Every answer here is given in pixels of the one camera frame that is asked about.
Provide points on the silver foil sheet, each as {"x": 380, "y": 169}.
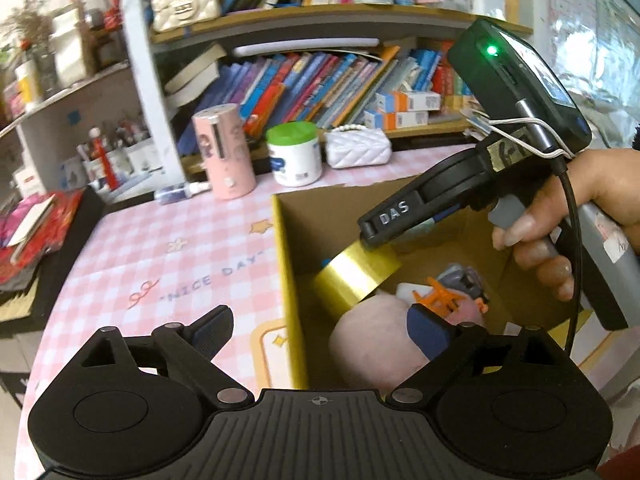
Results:
{"x": 610, "y": 85}

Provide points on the white pen organizer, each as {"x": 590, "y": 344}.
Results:
{"x": 140, "y": 157}

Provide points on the red plastic bags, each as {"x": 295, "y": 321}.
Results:
{"x": 64, "y": 217}

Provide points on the black electronic keyboard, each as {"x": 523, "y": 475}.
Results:
{"x": 75, "y": 260}

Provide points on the row of leaning picture books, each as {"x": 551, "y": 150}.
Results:
{"x": 310, "y": 90}

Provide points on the pink humidifier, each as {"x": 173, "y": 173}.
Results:
{"x": 225, "y": 160}

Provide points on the beige card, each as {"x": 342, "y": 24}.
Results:
{"x": 30, "y": 222}

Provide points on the white shelf unit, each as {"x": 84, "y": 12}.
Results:
{"x": 100, "y": 95}

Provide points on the small glue bottle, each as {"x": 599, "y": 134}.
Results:
{"x": 175, "y": 192}

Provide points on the orange-bordered desk mat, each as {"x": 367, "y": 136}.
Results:
{"x": 270, "y": 350}

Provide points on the person's right hand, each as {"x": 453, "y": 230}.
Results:
{"x": 605, "y": 180}

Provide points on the pink chick plush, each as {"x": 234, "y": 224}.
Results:
{"x": 440, "y": 300}

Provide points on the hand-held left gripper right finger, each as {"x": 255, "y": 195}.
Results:
{"x": 430, "y": 332}

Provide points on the stack of small medicine boxes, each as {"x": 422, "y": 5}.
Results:
{"x": 400, "y": 107}

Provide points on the pink checked tablecloth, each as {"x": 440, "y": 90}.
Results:
{"x": 150, "y": 260}

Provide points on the pink bear plush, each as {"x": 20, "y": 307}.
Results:
{"x": 370, "y": 340}

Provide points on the white rolled paper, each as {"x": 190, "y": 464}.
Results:
{"x": 300, "y": 47}

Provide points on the yellow cardboard box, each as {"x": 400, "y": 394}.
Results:
{"x": 290, "y": 285}

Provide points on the white jar green lid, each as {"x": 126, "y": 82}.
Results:
{"x": 295, "y": 160}

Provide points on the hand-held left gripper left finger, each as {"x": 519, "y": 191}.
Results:
{"x": 215, "y": 332}

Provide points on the wooden bookshelf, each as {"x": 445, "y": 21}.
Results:
{"x": 150, "y": 85}

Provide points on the yellow tape roll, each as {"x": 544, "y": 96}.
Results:
{"x": 350, "y": 275}

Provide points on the red boxed book set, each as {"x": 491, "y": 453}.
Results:
{"x": 450, "y": 80}

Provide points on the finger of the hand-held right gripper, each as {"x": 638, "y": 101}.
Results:
{"x": 442, "y": 216}
{"x": 390, "y": 217}

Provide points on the white quilted handbag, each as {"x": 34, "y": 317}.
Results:
{"x": 357, "y": 150}

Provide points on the white box red label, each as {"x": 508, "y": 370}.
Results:
{"x": 29, "y": 182}

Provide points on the red tassel pen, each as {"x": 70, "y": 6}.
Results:
{"x": 102, "y": 157}

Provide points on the grey toy car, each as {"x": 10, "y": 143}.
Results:
{"x": 460, "y": 280}

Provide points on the stacked thick books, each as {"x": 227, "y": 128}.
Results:
{"x": 195, "y": 77}

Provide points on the white bottle yellow label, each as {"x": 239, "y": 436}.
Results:
{"x": 27, "y": 87}

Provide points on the white cardboard holder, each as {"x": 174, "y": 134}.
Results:
{"x": 67, "y": 42}

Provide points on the white charger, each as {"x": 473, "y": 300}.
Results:
{"x": 410, "y": 291}

